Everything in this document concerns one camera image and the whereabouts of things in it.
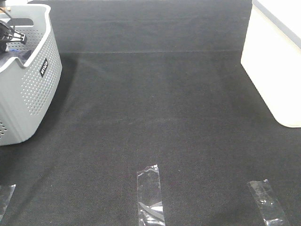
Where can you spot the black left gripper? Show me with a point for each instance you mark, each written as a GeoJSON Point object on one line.
{"type": "Point", "coordinates": [7, 35]}

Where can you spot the grey towel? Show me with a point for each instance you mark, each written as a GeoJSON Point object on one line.
{"type": "Point", "coordinates": [7, 57]}

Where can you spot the grey perforated laundry basket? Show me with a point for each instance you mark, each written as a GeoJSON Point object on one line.
{"type": "Point", "coordinates": [26, 90]}

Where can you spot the left clear tape strip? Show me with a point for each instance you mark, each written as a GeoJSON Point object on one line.
{"type": "Point", "coordinates": [6, 193]}

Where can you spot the clear tape strip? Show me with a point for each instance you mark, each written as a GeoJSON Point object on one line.
{"type": "Point", "coordinates": [268, 204]}
{"type": "Point", "coordinates": [149, 197]}
{"type": "Point", "coordinates": [6, 193]}

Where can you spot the centre clear tape strip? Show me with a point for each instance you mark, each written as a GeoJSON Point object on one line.
{"type": "Point", "coordinates": [149, 197]}

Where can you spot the cream plastic storage box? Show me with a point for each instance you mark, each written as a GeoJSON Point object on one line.
{"type": "Point", "coordinates": [271, 57]}

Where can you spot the right clear tape strip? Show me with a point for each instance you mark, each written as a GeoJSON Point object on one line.
{"type": "Point", "coordinates": [268, 204]}

